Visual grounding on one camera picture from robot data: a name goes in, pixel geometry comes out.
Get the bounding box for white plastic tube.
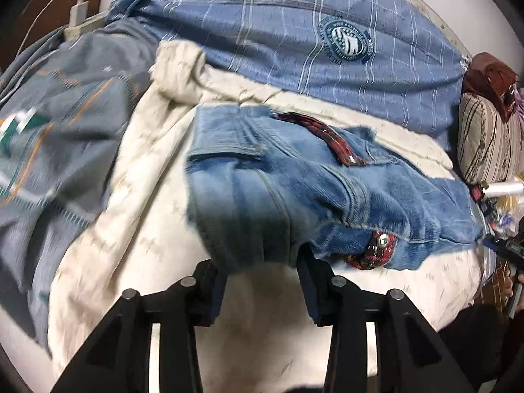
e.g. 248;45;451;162
483;179;524;198

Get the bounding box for striped beige cushion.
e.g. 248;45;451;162
457;93;523;185

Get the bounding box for white charging cable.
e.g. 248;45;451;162
16;0;85;56

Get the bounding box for white phone charger plug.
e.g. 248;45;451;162
68;0;89;28

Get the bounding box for blue denim jeans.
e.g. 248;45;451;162
187;105;484;273

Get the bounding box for grey patterned quilt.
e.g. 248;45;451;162
1;20;158;346

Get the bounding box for white power strip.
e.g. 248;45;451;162
64;11;107;41

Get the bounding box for dark red leather bag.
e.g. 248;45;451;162
463;52;517;123

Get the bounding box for cream leaf-print bedsheet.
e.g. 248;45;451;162
48;40;481;392

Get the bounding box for purple cloth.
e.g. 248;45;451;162
513;88;524;130

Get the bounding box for blue plaid blanket with emblem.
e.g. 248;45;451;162
107;0;466;151

